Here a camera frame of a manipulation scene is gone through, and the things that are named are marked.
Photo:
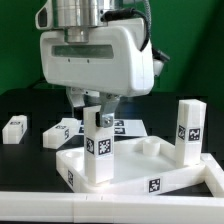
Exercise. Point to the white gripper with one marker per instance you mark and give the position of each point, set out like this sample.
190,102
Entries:
114,61

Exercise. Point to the white desk top tray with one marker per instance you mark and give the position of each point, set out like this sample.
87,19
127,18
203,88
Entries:
142,166

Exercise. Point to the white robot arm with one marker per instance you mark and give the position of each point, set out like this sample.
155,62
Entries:
75,18

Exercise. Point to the white marker sheet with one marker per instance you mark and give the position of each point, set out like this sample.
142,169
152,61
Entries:
121,127

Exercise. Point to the white front fence bar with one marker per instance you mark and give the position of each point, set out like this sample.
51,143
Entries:
89,208

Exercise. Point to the white fence bar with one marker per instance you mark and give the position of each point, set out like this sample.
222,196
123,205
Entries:
89,208
214,175

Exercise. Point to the white right fence bar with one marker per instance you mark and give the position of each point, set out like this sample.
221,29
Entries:
214,175

